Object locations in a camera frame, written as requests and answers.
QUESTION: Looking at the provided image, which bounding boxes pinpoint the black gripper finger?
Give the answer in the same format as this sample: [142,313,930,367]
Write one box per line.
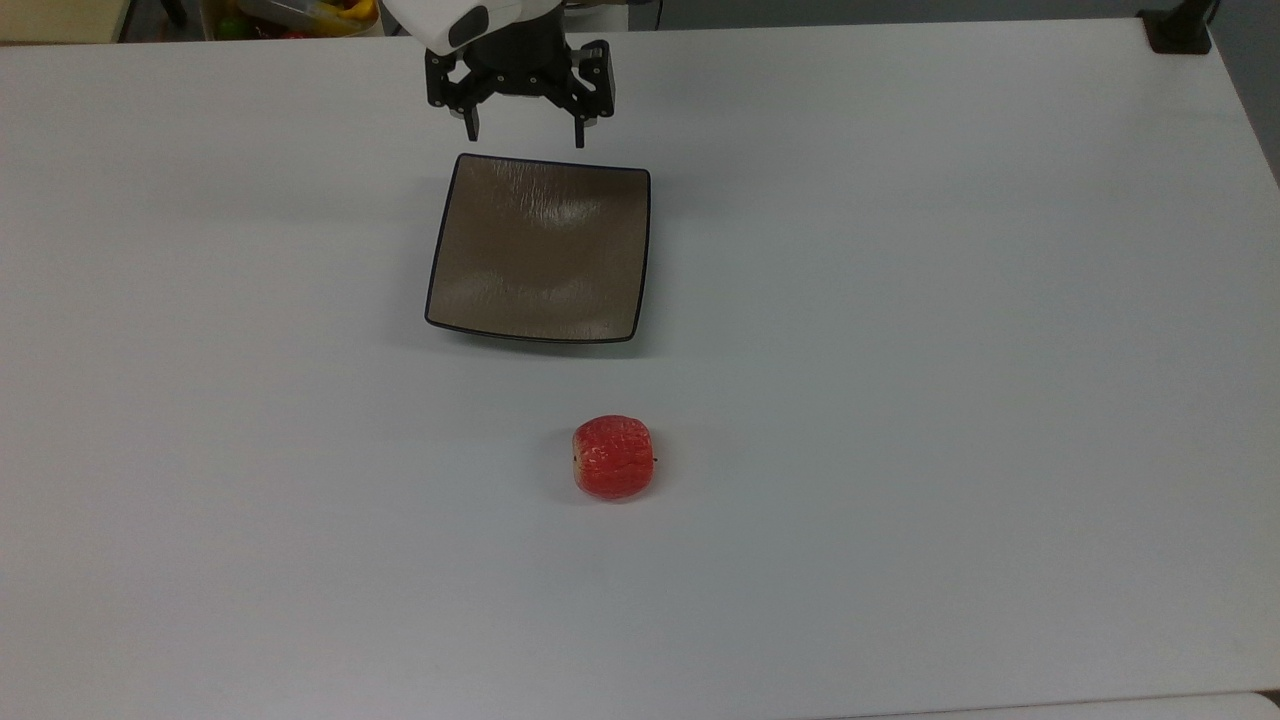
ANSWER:
[425,48,483,143]
[566,39,615,150]

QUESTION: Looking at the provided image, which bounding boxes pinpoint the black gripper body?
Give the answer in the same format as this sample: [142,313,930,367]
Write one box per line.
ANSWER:
[447,8,584,104]

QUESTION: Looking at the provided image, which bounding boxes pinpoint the red apple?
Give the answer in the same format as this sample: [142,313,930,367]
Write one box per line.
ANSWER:
[571,414,659,502]

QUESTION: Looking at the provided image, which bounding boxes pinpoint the square brown ceramic plate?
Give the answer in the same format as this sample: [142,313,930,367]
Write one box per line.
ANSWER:
[424,152,653,346]

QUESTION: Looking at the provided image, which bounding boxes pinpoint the bin of colourful toy fruit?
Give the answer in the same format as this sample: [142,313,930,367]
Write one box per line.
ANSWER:
[199,0,387,40]

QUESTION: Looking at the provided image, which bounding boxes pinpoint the beige wooden furniture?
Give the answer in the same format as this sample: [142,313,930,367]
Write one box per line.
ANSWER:
[0,0,133,45]

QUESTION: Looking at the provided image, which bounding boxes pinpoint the black table clamp mount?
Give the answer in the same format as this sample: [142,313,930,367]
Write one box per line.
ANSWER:
[1139,0,1217,56]

